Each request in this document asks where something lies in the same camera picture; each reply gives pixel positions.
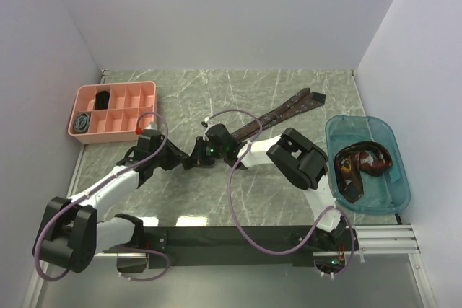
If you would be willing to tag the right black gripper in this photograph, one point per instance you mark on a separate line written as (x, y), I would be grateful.
(198, 157)

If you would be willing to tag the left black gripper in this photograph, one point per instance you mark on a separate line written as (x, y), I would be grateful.
(176, 156)

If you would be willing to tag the brown blue floral tie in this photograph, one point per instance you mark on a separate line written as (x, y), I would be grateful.
(301, 102)

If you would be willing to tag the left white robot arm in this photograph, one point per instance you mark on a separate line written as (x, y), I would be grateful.
(72, 230)

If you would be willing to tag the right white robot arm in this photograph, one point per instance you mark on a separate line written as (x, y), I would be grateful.
(303, 164)

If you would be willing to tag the pink compartment organizer tray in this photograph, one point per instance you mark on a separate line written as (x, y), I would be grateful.
(131, 105)

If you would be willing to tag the black rolled tie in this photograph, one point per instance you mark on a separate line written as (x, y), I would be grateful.
(102, 99)

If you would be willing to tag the grey patterned rolled tie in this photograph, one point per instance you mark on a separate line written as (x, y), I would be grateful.
(81, 123)

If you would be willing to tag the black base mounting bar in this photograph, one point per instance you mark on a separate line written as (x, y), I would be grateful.
(224, 245)

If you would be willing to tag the teal transparent plastic bin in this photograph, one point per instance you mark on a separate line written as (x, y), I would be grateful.
(386, 194)

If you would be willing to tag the dark red patterned tie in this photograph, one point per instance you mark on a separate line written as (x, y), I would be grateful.
(365, 156)

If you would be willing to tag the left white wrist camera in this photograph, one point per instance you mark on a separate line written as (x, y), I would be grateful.
(148, 129)

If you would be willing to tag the aluminium frame rail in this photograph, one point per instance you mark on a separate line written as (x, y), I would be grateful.
(387, 239)

